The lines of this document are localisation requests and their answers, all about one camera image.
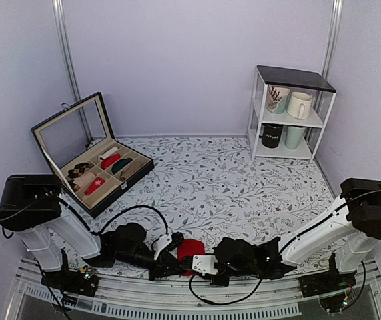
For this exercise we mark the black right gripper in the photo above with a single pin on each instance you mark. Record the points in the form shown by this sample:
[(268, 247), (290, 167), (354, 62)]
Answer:
[(219, 283)]

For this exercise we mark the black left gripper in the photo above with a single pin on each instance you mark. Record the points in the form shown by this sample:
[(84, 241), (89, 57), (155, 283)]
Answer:
[(163, 270)]

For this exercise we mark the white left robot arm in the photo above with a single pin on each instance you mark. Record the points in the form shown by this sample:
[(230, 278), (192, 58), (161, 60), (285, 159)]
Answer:
[(67, 249)]

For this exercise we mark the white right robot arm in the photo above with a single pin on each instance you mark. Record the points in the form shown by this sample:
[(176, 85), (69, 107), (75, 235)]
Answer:
[(354, 215)]

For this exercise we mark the beige rolled sock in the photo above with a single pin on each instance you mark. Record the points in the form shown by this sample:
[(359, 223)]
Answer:
[(130, 170)]

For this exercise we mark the dark green rolled sock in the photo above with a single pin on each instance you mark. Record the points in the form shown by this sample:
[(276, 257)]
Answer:
[(120, 164)]

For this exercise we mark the red snowflake rolled sock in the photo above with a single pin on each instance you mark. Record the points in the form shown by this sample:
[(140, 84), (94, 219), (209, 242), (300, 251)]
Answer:
[(96, 184)]

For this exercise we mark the red rolled sock in box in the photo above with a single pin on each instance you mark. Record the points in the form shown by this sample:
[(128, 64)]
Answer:
[(109, 161)]

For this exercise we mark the black sock organizer box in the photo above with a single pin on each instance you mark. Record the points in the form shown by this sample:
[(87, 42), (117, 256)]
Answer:
[(80, 133)]

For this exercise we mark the white rolled sock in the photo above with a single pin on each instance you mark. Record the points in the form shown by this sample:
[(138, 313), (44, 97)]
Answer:
[(108, 153)]

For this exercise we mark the argyle patterned rolled sock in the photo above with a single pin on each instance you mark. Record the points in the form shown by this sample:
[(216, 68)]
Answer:
[(79, 170)]

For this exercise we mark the black mug with text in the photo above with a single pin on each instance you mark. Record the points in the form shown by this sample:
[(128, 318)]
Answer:
[(271, 135)]

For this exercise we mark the mint green cup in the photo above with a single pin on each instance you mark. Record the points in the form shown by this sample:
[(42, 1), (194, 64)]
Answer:
[(294, 135)]

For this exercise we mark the white metal shelf rack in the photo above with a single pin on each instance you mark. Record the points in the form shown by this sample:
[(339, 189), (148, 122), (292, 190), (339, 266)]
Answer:
[(323, 98)]

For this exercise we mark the floral patterned mug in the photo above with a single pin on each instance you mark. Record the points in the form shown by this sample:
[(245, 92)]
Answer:
[(277, 99)]

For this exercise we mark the cream ribbed mug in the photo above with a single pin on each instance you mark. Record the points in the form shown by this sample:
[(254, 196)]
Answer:
[(299, 105)]

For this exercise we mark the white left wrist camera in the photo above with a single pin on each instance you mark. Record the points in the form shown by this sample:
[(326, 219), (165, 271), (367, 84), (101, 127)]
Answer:
[(161, 244)]

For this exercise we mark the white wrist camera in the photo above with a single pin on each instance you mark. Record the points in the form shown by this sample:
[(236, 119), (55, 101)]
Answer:
[(161, 244), (205, 264)]

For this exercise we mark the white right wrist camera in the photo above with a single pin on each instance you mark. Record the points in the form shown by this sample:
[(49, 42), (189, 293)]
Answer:
[(205, 264)]

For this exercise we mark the aluminium table edge rail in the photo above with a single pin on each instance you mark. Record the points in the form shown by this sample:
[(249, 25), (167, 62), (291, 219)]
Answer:
[(137, 298)]

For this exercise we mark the left aluminium frame post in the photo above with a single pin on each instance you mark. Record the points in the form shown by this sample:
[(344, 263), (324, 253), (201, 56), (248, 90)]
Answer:
[(62, 33)]

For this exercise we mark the aluminium frame post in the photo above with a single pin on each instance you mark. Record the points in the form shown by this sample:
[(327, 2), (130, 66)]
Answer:
[(334, 29), (62, 33)]

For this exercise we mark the right aluminium frame post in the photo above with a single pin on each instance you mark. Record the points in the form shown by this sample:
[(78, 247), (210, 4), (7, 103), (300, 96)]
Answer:
[(334, 29)]

